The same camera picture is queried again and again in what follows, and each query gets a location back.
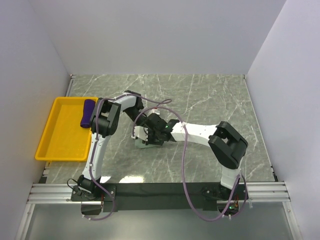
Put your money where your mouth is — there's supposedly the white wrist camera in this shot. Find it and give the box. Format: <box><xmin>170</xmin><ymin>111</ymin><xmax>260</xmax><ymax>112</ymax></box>
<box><xmin>131</xmin><ymin>126</ymin><xmax>149</xmax><ymax>142</ymax></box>
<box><xmin>150</xmin><ymin>108</ymin><xmax>161</xmax><ymax>116</ymax></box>

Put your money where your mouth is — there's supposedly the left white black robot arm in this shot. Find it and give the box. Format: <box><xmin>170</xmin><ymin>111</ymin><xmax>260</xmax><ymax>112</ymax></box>
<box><xmin>71</xmin><ymin>90</ymin><xmax>170</xmax><ymax>201</ymax></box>

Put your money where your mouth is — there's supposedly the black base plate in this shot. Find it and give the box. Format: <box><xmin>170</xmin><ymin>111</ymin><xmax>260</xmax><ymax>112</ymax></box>
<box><xmin>70</xmin><ymin>182</ymin><xmax>248</xmax><ymax>215</ymax></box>

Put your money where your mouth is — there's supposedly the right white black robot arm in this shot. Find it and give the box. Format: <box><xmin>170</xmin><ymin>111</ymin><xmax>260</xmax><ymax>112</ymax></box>
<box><xmin>134</xmin><ymin>119</ymin><xmax>249</xmax><ymax>200</ymax></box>

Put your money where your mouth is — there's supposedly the yellow plastic tray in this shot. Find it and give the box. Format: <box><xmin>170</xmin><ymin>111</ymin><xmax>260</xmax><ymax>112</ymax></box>
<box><xmin>35</xmin><ymin>97</ymin><xmax>98</xmax><ymax>162</ymax></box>

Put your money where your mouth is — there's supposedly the purple towel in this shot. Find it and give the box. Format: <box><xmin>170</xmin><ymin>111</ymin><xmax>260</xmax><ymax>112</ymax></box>
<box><xmin>80</xmin><ymin>99</ymin><xmax>96</xmax><ymax>129</ymax></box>

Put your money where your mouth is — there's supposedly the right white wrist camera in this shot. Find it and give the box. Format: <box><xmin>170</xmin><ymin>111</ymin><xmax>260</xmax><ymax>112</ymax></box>
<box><xmin>131</xmin><ymin>126</ymin><xmax>149</xmax><ymax>142</ymax></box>

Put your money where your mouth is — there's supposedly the aluminium frame rail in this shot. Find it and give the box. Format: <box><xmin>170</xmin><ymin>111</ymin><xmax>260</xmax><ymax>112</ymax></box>
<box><xmin>16</xmin><ymin>181</ymin><xmax>302</xmax><ymax>240</ymax></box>

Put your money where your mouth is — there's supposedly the green towel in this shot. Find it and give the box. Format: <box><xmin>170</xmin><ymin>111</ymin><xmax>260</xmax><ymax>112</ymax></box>
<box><xmin>134</xmin><ymin>138</ymin><xmax>162</xmax><ymax>149</ymax></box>

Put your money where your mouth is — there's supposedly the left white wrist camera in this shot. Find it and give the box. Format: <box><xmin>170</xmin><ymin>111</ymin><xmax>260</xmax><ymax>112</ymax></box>
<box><xmin>150</xmin><ymin>108</ymin><xmax>161</xmax><ymax>116</ymax></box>

